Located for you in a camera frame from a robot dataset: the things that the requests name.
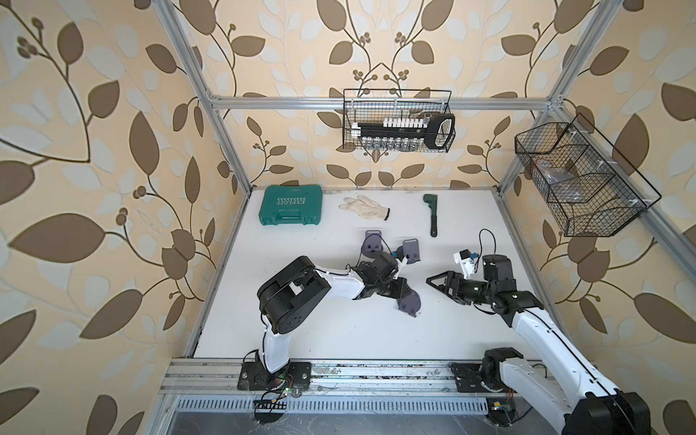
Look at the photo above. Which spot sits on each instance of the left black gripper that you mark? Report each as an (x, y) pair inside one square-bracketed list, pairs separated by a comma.
[(401, 284)]

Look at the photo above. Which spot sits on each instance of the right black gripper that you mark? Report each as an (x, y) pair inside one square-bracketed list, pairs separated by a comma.
[(451, 278)]

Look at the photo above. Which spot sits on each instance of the grey phone stand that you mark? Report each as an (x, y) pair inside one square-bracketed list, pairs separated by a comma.
[(410, 303), (409, 252), (373, 244)]

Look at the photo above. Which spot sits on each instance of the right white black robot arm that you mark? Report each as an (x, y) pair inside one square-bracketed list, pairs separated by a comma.
[(580, 399)]

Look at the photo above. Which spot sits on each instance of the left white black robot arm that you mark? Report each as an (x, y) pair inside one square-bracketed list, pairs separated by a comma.
[(288, 298)]

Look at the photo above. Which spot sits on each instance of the green plastic tool case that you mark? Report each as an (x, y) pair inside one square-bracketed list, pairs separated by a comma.
[(291, 205)]

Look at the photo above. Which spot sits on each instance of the plastic bag in basket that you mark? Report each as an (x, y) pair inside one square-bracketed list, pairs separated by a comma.
[(562, 184)]

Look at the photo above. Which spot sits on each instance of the socket bit set holder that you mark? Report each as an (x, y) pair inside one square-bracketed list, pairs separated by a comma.
[(434, 132)]

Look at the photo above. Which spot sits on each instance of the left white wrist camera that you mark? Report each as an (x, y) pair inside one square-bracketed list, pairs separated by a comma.
[(397, 264)]

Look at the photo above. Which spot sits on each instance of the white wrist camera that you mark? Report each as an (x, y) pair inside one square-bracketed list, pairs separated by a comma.
[(397, 264), (468, 262)]

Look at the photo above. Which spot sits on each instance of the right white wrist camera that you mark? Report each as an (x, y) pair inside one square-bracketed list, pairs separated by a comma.
[(468, 262)]

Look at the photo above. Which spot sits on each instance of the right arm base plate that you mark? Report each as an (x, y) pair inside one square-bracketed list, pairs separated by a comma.
[(470, 376)]

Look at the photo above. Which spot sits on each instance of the green black handled tool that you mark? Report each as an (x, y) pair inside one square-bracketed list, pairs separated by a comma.
[(432, 201)]

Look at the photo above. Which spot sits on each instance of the right black wire basket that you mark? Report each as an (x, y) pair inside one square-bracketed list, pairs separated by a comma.
[(591, 187)]

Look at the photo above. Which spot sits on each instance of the black wire basket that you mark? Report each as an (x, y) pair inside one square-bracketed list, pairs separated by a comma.
[(371, 105), (591, 187)]

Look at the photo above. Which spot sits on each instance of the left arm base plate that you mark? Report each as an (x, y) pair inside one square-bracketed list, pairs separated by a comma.
[(254, 377)]

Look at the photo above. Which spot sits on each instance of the back black wire basket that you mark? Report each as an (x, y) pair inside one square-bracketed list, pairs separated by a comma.
[(371, 105)]

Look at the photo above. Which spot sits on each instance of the aluminium mounting rail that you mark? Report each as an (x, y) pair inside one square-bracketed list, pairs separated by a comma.
[(329, 377)]

